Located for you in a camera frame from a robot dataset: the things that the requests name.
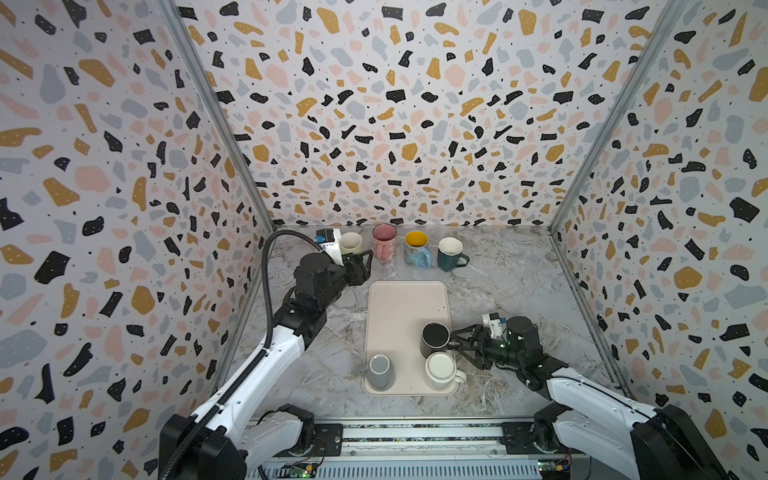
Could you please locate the pink mug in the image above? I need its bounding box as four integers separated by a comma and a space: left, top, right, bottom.
372, 224, 397, 262

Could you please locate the dark green mug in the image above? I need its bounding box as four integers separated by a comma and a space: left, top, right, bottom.
437, 237, 470, 272

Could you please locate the grey mug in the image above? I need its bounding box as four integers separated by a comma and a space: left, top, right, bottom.
365, 354, 395, 391

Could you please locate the beige serving tray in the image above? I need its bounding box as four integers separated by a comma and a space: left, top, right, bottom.
362, 281, 459, 397

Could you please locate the white mug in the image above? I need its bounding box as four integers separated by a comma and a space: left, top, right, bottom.
425, 352, 467, 391

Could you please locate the black mug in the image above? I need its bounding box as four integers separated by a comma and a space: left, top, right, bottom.
419, 321, 450, 359

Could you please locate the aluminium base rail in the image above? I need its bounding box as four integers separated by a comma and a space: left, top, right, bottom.
167, 416, 676, 480

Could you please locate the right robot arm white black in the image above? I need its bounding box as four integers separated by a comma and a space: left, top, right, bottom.
447, 314, 727, 479

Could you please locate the light green mug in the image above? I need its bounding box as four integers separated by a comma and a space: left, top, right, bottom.
339, 232, 363, 255

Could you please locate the light blue mug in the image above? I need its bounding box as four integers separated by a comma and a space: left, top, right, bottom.
404, 231, 433, 269

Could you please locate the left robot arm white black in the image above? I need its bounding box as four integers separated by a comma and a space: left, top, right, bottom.
158, 250, 373, 479

